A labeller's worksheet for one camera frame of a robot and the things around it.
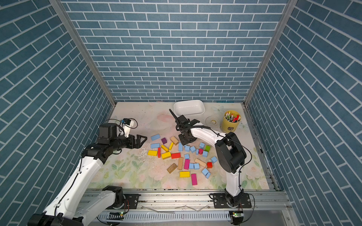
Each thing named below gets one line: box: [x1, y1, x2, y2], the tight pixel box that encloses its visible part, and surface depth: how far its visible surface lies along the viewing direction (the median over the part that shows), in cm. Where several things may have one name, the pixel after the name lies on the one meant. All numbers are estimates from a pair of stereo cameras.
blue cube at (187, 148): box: [183, 144, 190, 153], surface depth 93 cm
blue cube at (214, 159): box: [211, 156, 218, 164], surface depth 89 cm
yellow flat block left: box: [147, 150, 158, 157], surface depth 93 cm
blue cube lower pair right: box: [193, 162, 200, 170], surface depth 86 cm
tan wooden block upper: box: [170, 136, 179, 146], surface depth 98 cm
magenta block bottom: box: [190, 173, 198, 186], surface depth 82 cm
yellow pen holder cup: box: [222, 110, 242, 133], surface depth 97 cm
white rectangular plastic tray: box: [173, 99, 206, 116], surface depth 118 cm
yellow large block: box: [161, 151, 172, 160], surface depth 91 cm
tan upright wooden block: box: [177, 157, 184, 170], surface depth 88 cm
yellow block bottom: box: [179, 171, 190, 178], surface depth 85 cm
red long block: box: [171, 152, 181, 160], surface depth 93 cm
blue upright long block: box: [178, 142, 184, 152], surface depth 95 cm
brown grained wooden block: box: [166, 162, 178, 174], surface depth 86 cm
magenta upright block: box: [183, 159, 190, 170], surface depth 88 cm
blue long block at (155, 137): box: [150, 133, 161, 141], surface depth 101 cm
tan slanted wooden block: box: [194, 157, 207, 168], surface depth 88 cm
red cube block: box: [206, 161, 213, 169], surface depth 88 cm
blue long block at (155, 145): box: [150, 143, 160, 149], surface depth 96 cm
